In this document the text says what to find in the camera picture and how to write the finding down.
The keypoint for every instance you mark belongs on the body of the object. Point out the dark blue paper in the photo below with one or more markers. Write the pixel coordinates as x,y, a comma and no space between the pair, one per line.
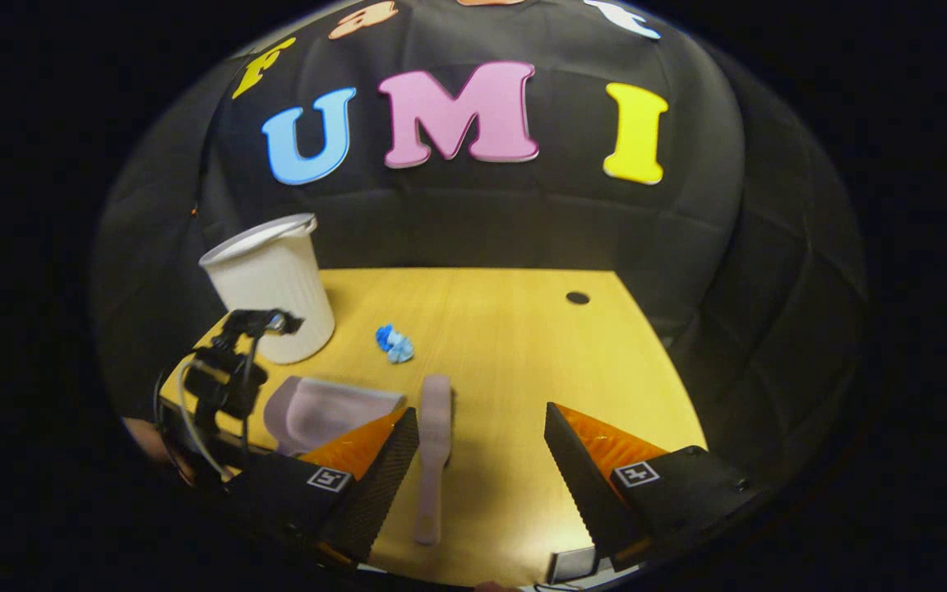
384,335

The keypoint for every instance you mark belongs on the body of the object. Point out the black round desk grommet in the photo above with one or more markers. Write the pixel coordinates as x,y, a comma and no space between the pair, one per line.
578,298

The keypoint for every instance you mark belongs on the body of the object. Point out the small pink broom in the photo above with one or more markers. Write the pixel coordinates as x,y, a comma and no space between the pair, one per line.
434,427

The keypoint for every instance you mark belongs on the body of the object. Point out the small pink dustpan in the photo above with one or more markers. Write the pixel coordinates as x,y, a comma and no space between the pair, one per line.
325,411

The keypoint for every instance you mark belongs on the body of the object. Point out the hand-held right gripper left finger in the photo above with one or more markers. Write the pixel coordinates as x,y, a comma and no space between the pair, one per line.
375,485

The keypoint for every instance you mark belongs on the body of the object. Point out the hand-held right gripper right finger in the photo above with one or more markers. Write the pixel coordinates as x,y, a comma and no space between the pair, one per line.
580,485

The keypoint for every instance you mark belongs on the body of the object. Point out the light blue paper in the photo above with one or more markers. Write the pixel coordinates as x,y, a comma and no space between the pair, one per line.
401,349

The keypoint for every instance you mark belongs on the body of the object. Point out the white garbage bin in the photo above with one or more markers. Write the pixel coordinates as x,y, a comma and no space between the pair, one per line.
276,279

